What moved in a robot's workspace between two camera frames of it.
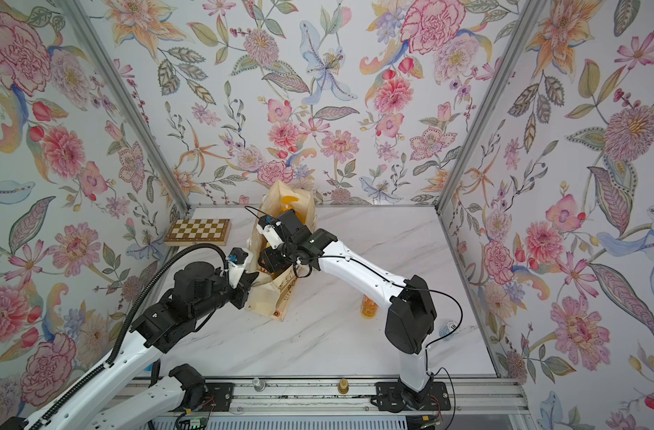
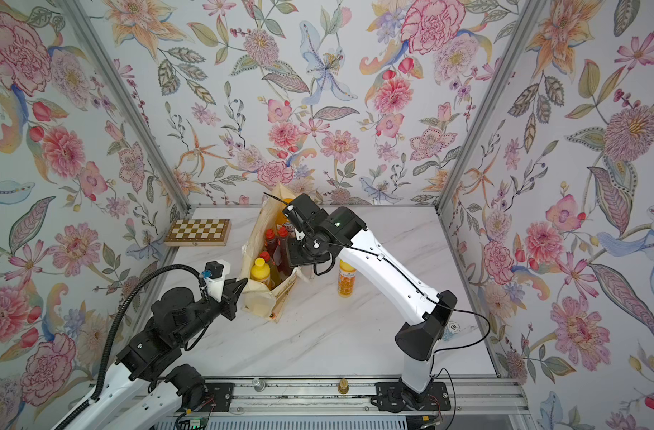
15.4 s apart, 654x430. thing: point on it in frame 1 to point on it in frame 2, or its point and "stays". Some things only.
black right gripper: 272,263 to 296,253
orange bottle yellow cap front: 368,307 to 346,280
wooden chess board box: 196,231 stays
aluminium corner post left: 126,100 stays
